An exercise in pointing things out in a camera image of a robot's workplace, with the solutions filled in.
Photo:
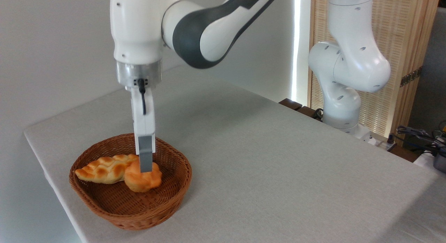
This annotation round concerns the grey round container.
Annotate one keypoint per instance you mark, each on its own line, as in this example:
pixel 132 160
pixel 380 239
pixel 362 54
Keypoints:
pixel 440 161

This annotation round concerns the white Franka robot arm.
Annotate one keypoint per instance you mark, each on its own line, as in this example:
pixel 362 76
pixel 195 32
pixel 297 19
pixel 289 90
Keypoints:
pixel 352 62

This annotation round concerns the wooden bamboo folding screen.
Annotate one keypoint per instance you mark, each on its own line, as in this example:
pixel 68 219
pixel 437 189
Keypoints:
pixel 404 27

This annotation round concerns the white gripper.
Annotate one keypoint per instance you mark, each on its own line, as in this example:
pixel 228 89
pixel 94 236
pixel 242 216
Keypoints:
pixel 149 114

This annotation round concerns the grey tablecloth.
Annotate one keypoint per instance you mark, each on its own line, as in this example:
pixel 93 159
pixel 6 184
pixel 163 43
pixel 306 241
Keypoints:
pixel 296 183

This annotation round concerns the black screen hinge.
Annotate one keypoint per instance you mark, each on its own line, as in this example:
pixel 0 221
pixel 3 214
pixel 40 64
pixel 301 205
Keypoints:
pixel 411 76

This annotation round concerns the white power strip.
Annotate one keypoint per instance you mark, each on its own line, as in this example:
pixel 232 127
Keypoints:
pixel 385 144

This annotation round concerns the long braided bread loaf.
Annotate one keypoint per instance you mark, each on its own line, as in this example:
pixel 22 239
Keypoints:
pixel 104 170

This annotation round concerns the dark brown wooden block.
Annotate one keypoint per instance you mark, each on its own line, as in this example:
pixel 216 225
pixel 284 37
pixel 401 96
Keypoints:
pixel 290 104
pixel 306 111

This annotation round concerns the brown wicker basket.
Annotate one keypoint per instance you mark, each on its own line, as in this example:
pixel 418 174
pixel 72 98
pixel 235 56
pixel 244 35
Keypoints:
pixel 146 204

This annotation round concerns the round orange bread roll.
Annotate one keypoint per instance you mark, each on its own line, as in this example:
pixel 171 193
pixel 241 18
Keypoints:
pixel 143 182

